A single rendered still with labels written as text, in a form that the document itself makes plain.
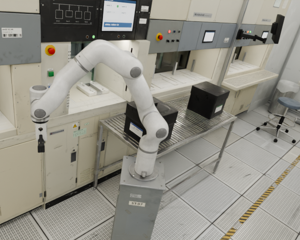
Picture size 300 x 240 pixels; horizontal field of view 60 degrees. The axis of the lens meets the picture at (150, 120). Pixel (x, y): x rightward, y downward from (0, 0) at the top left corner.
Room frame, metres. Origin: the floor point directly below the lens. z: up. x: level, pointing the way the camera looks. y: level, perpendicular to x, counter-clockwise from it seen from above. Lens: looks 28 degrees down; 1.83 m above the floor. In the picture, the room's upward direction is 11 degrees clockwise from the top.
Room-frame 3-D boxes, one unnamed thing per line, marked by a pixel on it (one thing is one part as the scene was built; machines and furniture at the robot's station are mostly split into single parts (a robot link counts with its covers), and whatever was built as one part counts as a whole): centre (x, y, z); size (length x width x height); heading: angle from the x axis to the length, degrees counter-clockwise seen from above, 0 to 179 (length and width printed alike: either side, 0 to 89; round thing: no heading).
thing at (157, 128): (1.29, -0.04, 1.07); 0.19 x 0.12 x 0.24; 26
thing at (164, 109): (1.76, 0.00, 0.98); 0.29 x 0.29 x 0.13; 50
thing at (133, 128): (1.76, 0.00, 0.85); 0.28 x 0.28 x 0.17; 50
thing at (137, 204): (1.32, -0.02, 0.38); 0.28 x 0.28 x 0.76; 6
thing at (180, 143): (2.16, -0.23, 0.38); 1.30 x 0.60 x 0.76; 141
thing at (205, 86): (2.46, -0.53, 0.89); 0.29 x 0.29 x 0.25; 54
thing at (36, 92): (1.05, 0.52, 1.26); 0.09 x 0.08 x 0.13; 26
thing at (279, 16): (3.17, -1.05, 1.57); 0.53 x 0.40 x 0.36; 51
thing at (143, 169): (1.32, -0.02, 0.85); 0.19 x 0.19 x 0.18
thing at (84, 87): (2.16, 0.56, 0.89); 0.22 x 0.21 x 0.04; 51
